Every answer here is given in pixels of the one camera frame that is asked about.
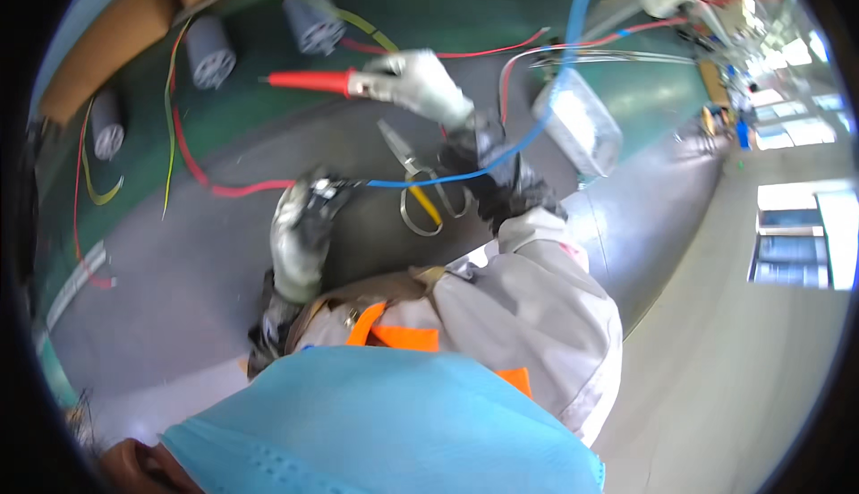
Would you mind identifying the person's left hand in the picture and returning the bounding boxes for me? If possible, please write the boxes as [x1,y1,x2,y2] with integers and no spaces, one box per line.
[268,172,360,307]

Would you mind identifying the person's right hand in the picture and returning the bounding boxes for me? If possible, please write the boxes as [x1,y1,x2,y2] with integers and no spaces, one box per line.
[362,49,475,129]

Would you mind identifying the black wire stripper tool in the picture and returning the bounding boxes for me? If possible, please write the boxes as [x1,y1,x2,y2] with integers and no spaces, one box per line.
[305,173,368,226]

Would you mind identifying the red handled test probe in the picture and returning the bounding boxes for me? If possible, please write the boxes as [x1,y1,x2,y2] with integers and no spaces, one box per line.
[258,68,397,100]

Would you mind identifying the steel scissors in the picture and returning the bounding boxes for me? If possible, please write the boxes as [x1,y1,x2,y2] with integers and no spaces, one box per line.
[377,118,471,238]

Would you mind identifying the grey electric motor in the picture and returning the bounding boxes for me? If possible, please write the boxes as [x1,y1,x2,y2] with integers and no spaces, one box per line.
[282,0,347,57]
[89,88,126,161]
[184,14,237,91]

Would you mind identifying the grey table mat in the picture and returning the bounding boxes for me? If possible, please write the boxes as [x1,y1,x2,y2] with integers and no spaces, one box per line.
[47,58,729,428]

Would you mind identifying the black wrist band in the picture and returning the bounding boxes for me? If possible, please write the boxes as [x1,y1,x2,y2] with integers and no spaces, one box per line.
[466,113,521,183]
[247,293,296,375]

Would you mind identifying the clear plastic box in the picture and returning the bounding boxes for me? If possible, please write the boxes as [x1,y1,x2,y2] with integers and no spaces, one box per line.
[532,66,624,178]

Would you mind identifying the person's body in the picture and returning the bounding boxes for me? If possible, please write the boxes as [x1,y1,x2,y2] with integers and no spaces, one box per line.
[101,252,625,494]

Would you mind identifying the background workshop benches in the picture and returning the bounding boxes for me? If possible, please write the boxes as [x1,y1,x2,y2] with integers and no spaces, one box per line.
[597,0,843,156]

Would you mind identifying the yellow green wire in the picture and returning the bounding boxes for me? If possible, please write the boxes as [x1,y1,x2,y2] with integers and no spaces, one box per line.
[295,0,401,53]
[162,17,193,221]

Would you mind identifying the thin red wire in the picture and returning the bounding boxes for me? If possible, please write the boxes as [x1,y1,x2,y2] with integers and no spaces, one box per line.
[339,27,553,60]

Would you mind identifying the thick red wire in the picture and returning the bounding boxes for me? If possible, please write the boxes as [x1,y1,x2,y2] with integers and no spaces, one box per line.
[171,71,298,198]

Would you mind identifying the yellow wire piece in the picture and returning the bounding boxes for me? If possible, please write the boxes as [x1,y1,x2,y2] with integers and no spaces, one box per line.
[406,179,444,228]

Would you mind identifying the blue cable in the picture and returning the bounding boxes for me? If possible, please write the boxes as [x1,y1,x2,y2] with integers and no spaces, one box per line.
[366,0,598,189]

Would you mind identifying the yellow strap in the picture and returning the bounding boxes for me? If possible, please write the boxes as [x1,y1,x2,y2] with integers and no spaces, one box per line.
[80,137,126,207]

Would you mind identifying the red wire with blue mark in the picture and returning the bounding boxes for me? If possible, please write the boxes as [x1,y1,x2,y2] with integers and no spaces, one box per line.
[498,16,691,126]

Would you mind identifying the bundle of white wires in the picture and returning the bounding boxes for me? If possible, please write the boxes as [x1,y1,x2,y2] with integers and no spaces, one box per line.
[529,48,697,69]

